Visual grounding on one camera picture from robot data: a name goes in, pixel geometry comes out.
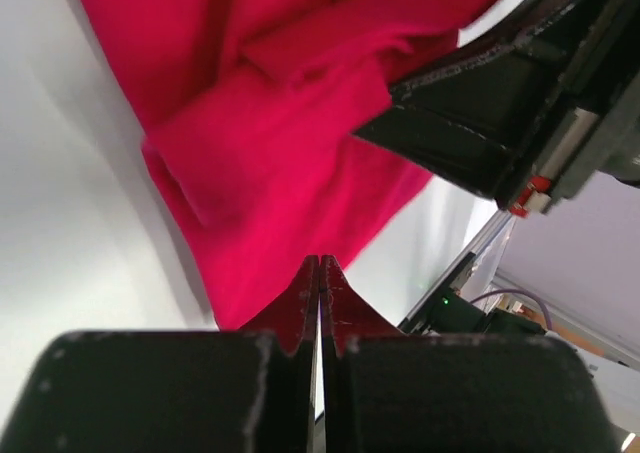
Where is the aluminium frame rail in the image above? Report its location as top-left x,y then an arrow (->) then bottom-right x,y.
399,211 -> 516,334

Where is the red t shirt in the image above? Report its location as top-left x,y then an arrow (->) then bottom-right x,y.
80,0 -> 498,329

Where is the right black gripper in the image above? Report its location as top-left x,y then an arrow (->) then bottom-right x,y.
355,0 -> 639,217

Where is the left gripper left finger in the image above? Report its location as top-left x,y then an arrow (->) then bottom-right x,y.
9,256 -> 319,452

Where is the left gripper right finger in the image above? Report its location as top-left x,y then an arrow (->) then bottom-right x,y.
319,256 -> 619,452

